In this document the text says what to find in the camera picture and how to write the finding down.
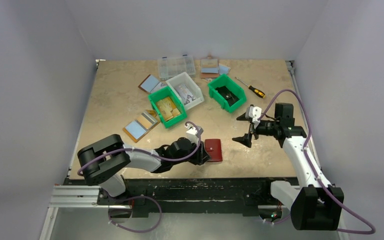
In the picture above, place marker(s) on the silver VIP card stack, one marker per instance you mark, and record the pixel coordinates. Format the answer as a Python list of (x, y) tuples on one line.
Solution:
[(185, 94)]

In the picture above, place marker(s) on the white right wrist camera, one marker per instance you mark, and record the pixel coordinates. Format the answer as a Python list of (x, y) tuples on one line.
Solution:
[(253, 114)]

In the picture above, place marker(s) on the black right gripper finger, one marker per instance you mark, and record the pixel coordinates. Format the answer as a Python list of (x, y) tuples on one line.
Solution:
[(245, 140), (243, 117)]

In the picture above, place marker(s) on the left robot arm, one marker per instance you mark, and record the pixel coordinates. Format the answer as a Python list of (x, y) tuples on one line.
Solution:
[(101, 161)]

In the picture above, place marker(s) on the black VIP card stack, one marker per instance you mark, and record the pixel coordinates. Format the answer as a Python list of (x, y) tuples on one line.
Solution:
[(229, 96)]

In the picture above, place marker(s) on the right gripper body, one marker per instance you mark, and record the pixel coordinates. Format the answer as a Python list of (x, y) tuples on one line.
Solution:
[(251, 128)]

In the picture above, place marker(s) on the white plastic bin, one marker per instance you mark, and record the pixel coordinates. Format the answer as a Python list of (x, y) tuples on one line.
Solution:
[(194, 88)]

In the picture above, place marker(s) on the tan open card holder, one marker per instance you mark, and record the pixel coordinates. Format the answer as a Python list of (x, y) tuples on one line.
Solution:
[(141, 125)]

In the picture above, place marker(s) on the clear compartment organizer box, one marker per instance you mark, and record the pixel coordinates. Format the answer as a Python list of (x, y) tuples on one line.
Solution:
[(169, 67)]

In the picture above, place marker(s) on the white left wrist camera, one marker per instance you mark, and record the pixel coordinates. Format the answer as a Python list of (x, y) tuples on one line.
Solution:
[(193, 133)]

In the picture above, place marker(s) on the red card holder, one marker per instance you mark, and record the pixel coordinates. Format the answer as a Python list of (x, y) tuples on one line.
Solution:
[(213, 147)]

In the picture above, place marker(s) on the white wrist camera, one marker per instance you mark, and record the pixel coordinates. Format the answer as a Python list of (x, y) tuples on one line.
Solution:
[(253, 114), (193, 133)]

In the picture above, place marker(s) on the green bin with gold cards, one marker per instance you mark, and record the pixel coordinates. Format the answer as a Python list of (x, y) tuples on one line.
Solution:
[(165, 92)]

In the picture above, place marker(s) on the yellow black screwdriver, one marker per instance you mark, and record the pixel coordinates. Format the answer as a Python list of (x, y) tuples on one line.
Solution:
[(256, 91)]

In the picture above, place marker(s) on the brown open card holder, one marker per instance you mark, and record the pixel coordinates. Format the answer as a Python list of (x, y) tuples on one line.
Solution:
[(151, 84)]

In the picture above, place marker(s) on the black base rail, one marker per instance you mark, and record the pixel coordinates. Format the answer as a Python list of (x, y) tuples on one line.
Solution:
[(248, 196)]

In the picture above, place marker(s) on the green bin with black cards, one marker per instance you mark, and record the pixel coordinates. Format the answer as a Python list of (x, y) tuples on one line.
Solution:
[(224, 80)]

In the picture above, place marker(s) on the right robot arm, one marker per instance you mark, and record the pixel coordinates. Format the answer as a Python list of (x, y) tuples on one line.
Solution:
[(311, 205)]

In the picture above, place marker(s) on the aluminium frame rail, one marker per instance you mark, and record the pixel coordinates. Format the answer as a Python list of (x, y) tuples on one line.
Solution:
[(74, 196)]

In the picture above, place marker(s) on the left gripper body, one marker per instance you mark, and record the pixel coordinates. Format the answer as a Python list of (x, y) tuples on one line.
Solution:
[(194, 159)]

